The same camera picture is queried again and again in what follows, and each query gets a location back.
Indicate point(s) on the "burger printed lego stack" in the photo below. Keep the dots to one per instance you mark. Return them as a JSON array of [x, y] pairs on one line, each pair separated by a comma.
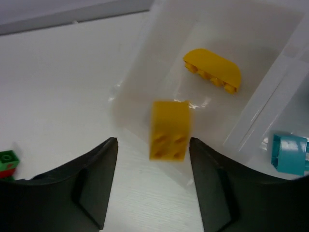
[[215, 68]]

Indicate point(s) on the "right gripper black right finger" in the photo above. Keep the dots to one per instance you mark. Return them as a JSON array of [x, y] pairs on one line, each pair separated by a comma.
[[235, 198]]

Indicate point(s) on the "yellow rounded lego brick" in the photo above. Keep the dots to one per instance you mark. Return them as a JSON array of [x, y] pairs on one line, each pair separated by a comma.
[[170, 130]]

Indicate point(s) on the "teal green printed lego brick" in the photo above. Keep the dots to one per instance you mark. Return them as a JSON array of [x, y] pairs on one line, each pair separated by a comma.
[[290, 154]]

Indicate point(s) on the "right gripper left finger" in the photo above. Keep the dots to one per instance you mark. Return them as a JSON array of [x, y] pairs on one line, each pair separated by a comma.
[[73, 197]]

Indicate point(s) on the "clear four-compartment tray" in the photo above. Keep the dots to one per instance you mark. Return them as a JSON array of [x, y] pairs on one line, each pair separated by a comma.
[[243, 66]]

